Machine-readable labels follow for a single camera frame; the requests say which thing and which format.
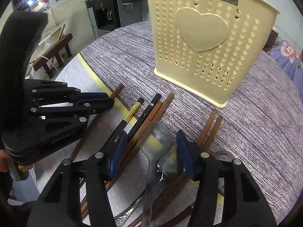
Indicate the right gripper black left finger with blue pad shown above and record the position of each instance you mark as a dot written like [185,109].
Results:
[59,201]

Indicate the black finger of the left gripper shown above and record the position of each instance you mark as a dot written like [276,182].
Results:
[92,106]

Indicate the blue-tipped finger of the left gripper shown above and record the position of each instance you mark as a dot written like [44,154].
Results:
[88,97]

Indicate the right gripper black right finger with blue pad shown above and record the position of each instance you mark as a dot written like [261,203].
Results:
[244,203]

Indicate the left hand orange glove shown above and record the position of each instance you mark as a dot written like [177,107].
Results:
[4,168]

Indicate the dark wooden stool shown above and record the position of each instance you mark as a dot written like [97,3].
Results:
[53,52]

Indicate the black chopstick silver band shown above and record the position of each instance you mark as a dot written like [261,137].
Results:
[143,117]

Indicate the stainless steel spoon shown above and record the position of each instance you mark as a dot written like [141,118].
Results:
[166,167]
[154,143]

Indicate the purple striped tablecloth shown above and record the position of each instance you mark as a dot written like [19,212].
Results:
[262,121]

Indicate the water dispenser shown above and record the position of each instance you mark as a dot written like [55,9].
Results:
[109,15]

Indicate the cream plastic utensil holder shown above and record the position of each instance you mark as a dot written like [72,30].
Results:
[208,46]

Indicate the purple floral cloth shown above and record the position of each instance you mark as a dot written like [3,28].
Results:
[288,59]

